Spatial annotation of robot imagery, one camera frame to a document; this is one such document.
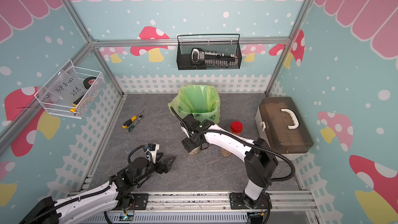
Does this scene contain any clear wall bin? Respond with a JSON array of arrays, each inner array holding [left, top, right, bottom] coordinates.
[[34, 60, 105, 119]]

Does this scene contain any green trash bin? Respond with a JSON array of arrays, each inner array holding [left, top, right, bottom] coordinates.
[[181, 108, 220, 125]]

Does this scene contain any peanut jar red lid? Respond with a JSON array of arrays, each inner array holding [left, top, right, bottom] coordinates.
[[220, 149, 232, 157], [189, 147, 200, 155]]

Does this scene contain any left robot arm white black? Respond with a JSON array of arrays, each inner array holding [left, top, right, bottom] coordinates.
[[21, 144, 176, 224]]

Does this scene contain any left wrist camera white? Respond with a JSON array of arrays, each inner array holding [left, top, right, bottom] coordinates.
[[145, 143, 160, 164]]

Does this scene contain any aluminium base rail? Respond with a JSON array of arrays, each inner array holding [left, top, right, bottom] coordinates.
[[57, 189, 321, 224]]

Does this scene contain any brown lidded tool box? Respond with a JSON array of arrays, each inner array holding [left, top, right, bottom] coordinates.
[[255, 97, 314, 161]]

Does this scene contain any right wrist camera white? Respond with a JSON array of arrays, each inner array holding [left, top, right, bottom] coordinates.
[[180, 121, 192, 138]]

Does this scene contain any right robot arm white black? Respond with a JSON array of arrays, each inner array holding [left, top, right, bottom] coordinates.
[[170, 107, 295, 209]]

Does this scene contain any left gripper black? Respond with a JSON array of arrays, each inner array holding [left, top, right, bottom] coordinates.
[[134, 152, 175, 185]]

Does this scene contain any black wire mesh basket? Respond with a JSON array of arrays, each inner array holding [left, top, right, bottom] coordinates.
[[176, 34, 242, 71]]

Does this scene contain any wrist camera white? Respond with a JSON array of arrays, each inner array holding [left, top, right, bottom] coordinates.
[[145, 143, 160, 164], [180, 121, 192, 138]]

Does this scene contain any beige jar lid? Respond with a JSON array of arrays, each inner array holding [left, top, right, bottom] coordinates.
[[230, 121, 243, 134]]

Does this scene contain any green plastic bin liner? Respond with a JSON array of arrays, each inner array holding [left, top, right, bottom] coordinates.
[[168, 85, 221, 119]]

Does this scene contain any yellow utility knife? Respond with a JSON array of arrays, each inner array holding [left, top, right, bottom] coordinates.
[[69, 95, 85, 114]]

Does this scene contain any yellow black screwdriver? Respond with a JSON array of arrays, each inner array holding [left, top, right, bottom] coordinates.
[[122, 110, 144, 129]]

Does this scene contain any black tape roll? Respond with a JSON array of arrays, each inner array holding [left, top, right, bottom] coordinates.
[[84, 76, 97, 89]]

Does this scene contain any socket wrench set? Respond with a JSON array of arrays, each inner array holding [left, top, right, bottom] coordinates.
[[190, 48, 240, 68]]

